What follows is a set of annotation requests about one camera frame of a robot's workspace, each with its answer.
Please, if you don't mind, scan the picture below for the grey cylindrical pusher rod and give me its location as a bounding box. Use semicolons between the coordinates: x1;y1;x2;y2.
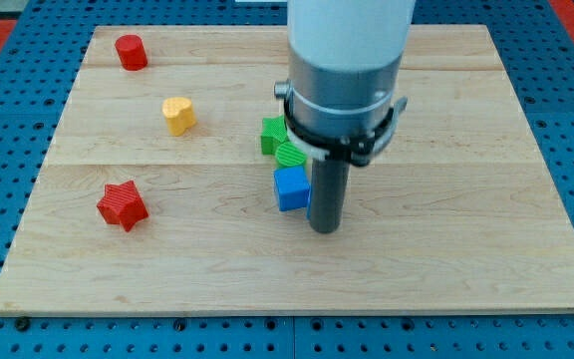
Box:
309;160;349;233

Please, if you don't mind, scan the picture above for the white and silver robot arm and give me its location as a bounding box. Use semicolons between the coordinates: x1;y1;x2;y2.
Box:
274;0;416;233

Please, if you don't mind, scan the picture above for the blue cube block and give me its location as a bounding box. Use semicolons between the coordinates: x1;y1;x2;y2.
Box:
273;166;310;211

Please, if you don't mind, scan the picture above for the green cylinder block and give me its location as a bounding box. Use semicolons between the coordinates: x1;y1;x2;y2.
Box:
274;142;307;169

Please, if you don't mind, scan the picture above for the green star block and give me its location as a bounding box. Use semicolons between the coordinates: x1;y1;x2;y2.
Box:
260;115;288;155

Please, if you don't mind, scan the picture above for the yellow heart block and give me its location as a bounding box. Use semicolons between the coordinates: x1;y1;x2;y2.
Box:
161;97;197;137

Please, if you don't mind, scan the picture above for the wooden board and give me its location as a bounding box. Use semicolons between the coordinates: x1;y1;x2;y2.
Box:
0;25;574;317

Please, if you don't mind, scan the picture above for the red star block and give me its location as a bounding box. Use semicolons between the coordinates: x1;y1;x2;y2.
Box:
97;180;149;232

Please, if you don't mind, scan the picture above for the red cylinder block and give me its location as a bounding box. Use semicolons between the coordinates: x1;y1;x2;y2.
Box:
115;34;148;71

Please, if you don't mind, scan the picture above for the black clamp ring with bracket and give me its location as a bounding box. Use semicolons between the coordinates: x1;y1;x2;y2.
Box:
282;96;410;169

